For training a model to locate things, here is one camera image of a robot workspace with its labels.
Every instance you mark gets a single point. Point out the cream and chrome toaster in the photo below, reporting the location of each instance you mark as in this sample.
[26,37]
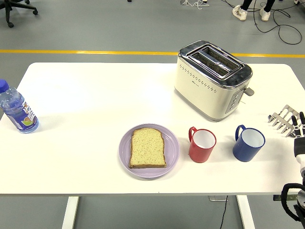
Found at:
[202,95]

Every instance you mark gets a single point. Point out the blue enamel cup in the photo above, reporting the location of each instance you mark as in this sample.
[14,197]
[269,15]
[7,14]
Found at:
[245,152]

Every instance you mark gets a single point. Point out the lilac round plate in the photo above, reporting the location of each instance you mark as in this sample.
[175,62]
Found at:
[171,148]

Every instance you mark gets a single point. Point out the silver metal toast rack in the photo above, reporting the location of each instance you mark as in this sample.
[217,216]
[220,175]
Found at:
[283,119]

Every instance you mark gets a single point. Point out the water bottle with blue cap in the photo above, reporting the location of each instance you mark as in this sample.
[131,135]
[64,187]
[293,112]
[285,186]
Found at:
[16,109]

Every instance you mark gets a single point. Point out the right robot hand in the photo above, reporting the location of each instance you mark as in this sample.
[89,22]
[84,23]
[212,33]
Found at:
[300,145]

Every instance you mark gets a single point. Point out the grey under-table bracket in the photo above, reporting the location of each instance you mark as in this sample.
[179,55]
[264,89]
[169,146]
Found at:
[215,198]

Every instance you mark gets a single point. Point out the black office chair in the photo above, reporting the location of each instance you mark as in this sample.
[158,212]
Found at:
[9,12]

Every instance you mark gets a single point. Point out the red enamel cup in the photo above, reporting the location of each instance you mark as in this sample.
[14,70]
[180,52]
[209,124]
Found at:
[200,155]

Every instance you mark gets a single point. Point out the person's leg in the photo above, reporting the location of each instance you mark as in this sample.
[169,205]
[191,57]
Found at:
[269,4]
[246,4]

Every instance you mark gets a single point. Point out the white table leg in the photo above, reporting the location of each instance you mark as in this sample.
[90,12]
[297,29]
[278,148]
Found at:
[245,214]
[70,214]

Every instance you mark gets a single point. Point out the dark green under-table device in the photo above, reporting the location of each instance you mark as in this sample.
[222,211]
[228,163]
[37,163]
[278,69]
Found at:
[277,197]

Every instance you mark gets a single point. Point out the slice of toast bread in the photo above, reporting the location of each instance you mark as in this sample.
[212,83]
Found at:
[147,150]

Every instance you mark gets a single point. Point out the person's white shoe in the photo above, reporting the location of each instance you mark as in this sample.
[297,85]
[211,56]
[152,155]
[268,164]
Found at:
[265,14]
[239,13]

